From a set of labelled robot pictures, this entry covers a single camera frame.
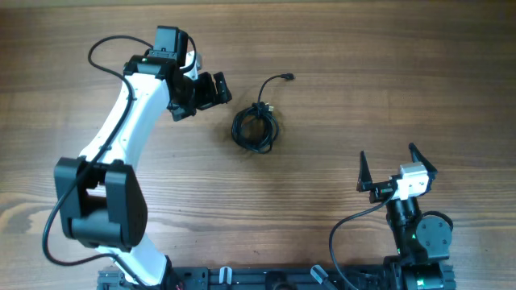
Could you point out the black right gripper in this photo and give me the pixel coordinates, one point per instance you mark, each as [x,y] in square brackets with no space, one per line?
[380,189]

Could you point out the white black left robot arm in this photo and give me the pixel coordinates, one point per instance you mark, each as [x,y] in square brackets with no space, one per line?
[100,203]

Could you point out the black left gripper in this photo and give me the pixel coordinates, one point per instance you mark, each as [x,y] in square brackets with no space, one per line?
[209,97]

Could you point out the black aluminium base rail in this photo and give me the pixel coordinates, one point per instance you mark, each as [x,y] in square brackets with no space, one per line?
[362,277]

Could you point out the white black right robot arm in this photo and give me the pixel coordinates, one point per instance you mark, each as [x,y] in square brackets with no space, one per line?
[422,238]

